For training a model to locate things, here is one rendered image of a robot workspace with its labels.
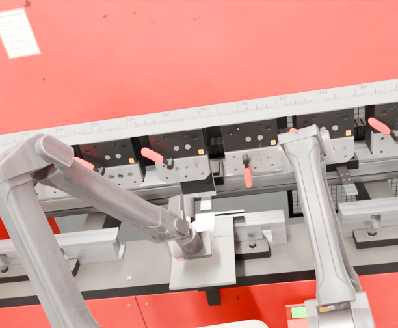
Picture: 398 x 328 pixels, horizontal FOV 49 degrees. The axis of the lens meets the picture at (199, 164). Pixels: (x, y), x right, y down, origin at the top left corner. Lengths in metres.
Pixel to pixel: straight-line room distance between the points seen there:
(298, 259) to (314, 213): 0.61
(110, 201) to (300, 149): 0.39
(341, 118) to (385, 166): 0.51
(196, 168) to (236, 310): 0.51
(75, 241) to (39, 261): 0.78
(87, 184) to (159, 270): 0.66
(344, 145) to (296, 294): 0.50
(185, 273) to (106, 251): 0.36
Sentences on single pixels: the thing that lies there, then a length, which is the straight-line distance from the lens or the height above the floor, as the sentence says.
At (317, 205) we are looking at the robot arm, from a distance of 0.82.
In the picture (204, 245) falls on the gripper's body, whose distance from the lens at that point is 1.18.
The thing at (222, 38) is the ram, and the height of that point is 1.57.
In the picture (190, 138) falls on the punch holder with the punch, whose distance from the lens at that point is 1.20.
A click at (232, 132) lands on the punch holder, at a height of 1.31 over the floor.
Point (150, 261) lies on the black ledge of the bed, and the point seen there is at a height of 0.88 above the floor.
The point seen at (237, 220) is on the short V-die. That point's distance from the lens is 1.41.
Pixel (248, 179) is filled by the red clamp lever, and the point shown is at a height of 1.18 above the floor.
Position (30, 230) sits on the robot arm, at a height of 1.48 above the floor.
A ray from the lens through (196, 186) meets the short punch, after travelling 1.33.
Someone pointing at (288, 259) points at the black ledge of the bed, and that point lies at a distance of 1.42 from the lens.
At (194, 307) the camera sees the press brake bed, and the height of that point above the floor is 0.75.
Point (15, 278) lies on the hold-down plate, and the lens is 1.64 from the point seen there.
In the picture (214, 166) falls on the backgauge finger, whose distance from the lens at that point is 1.58.
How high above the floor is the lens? 1.90
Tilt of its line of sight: 33 degrees down
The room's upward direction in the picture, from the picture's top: 12 degrees counter-clockwise
